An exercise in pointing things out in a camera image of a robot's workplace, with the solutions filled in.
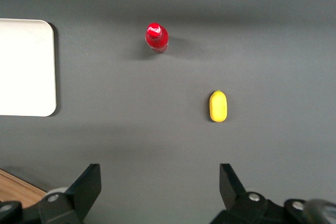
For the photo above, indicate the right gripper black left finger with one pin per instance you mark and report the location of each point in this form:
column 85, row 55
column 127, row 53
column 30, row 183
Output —
column 78, row 195

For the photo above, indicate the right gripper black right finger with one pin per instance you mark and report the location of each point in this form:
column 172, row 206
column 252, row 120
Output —
column 233, row 203

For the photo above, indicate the red soda can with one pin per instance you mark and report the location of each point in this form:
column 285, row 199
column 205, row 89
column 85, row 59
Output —
column 157, row 39

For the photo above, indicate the white rectangular tray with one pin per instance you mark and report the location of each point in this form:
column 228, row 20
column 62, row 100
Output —
column 26, row 66

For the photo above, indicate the light wooden drawer cabinet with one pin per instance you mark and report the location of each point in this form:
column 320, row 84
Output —
column 15, row 190

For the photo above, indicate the yellow lemon toy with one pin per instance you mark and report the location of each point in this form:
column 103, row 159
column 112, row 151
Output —
column 218, row 106

